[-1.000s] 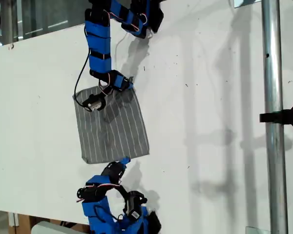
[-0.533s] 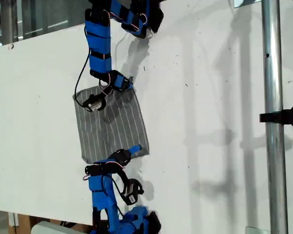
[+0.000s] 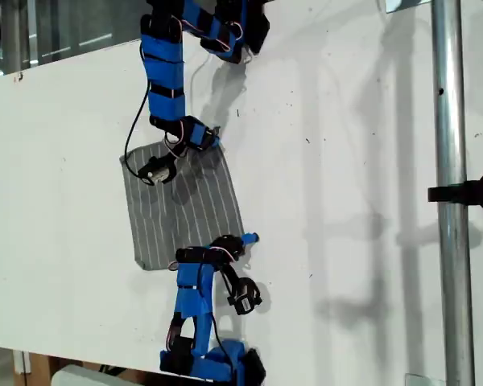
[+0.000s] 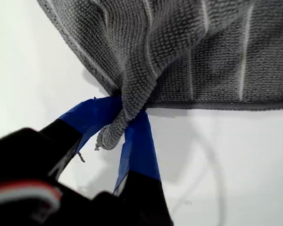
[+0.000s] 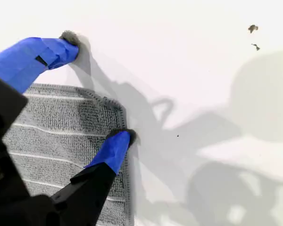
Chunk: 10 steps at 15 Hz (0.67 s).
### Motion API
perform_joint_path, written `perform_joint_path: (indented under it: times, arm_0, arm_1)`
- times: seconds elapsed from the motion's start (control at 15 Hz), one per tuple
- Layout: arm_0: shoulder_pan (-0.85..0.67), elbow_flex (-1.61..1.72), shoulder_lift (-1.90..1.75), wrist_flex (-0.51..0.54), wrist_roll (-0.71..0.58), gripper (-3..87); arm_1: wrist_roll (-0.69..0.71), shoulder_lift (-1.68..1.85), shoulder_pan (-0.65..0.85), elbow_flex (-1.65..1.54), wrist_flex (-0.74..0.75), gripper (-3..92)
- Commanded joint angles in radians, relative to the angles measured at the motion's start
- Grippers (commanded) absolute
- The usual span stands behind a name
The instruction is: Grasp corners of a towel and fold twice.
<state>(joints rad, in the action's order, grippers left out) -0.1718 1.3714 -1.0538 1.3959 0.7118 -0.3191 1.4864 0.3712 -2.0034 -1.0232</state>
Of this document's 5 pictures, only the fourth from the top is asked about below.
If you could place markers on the grey striped towel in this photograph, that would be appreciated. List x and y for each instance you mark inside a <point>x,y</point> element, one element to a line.
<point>179,58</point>

